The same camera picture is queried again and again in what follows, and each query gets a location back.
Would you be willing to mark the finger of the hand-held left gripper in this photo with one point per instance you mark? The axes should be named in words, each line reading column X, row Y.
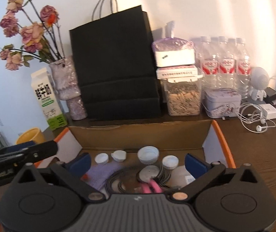
column 43, row 149
column 9, row 149

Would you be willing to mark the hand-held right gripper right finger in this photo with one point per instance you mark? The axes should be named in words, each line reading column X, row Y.
column 196, row 165

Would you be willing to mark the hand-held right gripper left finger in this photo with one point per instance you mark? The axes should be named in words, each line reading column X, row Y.
column 81, row 162

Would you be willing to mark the small white bottle cap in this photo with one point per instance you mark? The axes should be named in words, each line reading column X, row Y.
column 101, row 159
column 169, row 162
column 118, row 155

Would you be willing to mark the purple fabric pouch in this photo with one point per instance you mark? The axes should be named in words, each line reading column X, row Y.
column 101, row 174

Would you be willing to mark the large white bottle cap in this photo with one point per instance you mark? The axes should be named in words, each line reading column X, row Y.
column 148, row 154

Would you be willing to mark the red cardboard box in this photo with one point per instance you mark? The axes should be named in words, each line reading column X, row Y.
column 140, row 135

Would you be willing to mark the yellow mug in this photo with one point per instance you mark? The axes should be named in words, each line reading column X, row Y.
column 30, row 135

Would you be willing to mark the white milk carton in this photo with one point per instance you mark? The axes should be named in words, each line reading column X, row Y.
column 47, row 101

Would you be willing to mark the lilac floral tin box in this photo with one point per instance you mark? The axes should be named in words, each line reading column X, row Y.
column 221, row 104

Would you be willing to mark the clear jar of seeds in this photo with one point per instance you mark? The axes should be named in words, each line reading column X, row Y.
column 182, row 99

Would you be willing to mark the purple mottled vase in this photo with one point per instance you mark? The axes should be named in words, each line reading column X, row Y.
column 65, row 82

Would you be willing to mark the white earphones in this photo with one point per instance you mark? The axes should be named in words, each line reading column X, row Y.
column 258, row 128

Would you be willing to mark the white charger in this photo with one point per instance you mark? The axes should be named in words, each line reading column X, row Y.
column 269, row 111

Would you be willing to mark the white and pink printed box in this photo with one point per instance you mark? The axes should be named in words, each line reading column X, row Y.
column 176, row 72

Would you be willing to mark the black paper bag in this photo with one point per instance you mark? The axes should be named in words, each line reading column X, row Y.
column 113, row 65

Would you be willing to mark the black power adapter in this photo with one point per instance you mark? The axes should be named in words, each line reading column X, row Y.
column 270, row 94

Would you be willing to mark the pack of water bottles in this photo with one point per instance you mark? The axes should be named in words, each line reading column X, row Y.
column 226, row 65

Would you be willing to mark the white robot-shaped speaker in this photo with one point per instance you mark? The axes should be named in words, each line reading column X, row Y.
column 260, row 77

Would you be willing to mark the white flat box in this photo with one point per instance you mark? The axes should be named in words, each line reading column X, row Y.
column 176, row 58

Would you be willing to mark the dried rose bouquet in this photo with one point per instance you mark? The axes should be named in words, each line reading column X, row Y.
column 29, row 33

